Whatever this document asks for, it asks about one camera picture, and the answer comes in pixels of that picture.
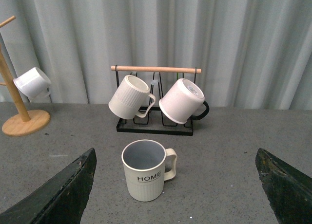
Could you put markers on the black wire mug rack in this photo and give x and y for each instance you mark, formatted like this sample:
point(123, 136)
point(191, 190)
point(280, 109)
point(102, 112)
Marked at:
point(155, 122)

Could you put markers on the cream HOME mug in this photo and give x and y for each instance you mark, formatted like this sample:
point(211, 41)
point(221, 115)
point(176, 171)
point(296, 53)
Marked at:
point(147, 165)

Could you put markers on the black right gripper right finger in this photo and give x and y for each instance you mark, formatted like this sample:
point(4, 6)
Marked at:
point(288, 190)

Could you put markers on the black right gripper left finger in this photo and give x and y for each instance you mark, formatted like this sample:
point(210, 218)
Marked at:
point(61, 200)

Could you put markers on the cream ribbed hanging mug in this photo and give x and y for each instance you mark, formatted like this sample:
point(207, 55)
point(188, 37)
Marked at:
point(129, 97)

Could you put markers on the white mug black handle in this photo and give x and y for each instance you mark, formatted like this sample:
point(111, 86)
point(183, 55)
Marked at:
point(185, 100)

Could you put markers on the white mug on tree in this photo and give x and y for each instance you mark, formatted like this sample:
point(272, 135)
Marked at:
point(33, 83)

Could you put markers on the wooden mug tree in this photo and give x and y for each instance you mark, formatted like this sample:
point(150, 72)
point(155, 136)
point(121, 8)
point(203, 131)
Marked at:
point(25, 122)

